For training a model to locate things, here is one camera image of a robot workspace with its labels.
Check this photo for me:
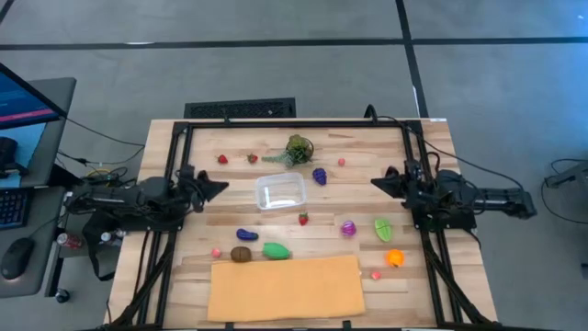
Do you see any orange toy fruit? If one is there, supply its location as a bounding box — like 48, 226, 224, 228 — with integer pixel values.
385, 248, 406, 268

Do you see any black computer mouse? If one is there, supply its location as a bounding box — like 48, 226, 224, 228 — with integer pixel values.
0, 237, 36, 280

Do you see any orange waffle cloth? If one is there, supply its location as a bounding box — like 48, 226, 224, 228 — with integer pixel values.
206, 255, 367, 323

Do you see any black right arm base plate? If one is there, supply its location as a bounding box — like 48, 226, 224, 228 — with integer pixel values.
411, 201, 478, 231

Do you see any black rounded object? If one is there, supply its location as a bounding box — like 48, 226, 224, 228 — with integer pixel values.
0, 136, 28, 179

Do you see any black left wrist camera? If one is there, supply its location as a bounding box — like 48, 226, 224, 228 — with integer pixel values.
176, 164, 197, 183

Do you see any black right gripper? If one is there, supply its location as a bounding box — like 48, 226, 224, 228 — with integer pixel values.
370, 165, 429, 209

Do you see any grey desk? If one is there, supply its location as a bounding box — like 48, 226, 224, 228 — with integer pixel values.
0, 76, 77, 299

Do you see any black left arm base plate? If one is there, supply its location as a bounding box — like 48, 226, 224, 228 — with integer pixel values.
119, 213, 185, 233

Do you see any black floor vent grille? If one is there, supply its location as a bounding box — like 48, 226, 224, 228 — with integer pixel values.
183, 97, 298, 120

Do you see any green ribbed toy vegetable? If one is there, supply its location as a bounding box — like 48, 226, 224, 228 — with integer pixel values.
262, 242, 292, 261

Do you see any black floor stand with cable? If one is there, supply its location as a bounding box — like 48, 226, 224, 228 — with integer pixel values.
540, 158, 588, 226

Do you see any potted green succulent plant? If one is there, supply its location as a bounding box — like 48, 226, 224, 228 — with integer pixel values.
261, 133, 316, 169

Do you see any clear plastic tupperware container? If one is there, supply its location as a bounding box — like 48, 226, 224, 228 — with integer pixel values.
254, 171, 308, 211

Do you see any black bag with strap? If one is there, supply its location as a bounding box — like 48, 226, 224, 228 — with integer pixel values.
82, 211, 123, 282

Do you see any black keyboard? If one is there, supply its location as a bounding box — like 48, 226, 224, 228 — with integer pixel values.
0, 188, 29, 231

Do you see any brown toy kiwi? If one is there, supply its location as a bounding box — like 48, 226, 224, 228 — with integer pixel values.
230, 245, 254, 264

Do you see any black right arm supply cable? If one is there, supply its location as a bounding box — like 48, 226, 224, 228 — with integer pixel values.
365, 104, 527, 192

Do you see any computer monitor with blue screen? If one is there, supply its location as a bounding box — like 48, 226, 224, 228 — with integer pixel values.
0, 62, 68, 131

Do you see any light green toy leaf vegetable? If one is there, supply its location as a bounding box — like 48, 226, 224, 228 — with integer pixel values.
373, 218, 394, 244

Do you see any thin black monitor cable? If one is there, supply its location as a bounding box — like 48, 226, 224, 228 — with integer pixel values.
62, 117, 147, 149

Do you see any red soda can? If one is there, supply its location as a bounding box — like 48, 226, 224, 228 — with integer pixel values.
56, 233, 84, 249

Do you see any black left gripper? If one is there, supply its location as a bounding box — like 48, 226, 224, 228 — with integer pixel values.
181, 170, 230, 213

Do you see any small plastic bottle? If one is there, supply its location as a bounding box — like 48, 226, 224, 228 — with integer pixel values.
99, 229, 128, 245

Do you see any thin black floor cable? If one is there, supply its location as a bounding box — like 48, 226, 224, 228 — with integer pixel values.
57, 145, 146, 167

